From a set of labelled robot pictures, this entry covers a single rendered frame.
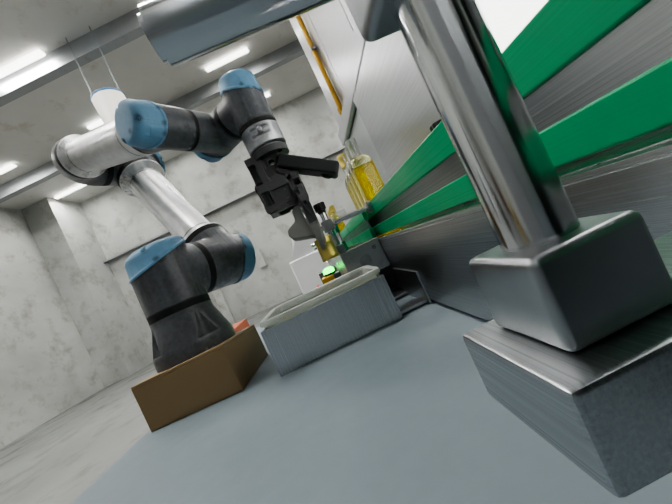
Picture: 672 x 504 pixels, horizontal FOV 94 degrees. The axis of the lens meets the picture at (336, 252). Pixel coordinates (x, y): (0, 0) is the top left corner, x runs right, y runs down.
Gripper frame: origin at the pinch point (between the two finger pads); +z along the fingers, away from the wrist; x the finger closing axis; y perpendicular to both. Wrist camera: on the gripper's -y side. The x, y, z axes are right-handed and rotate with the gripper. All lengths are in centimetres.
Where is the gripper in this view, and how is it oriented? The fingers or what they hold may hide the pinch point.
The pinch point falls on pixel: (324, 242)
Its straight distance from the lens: 59.8
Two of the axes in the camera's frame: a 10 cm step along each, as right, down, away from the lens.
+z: 4.2, 9.1, 0.0
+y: -9.0, 4.2, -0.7
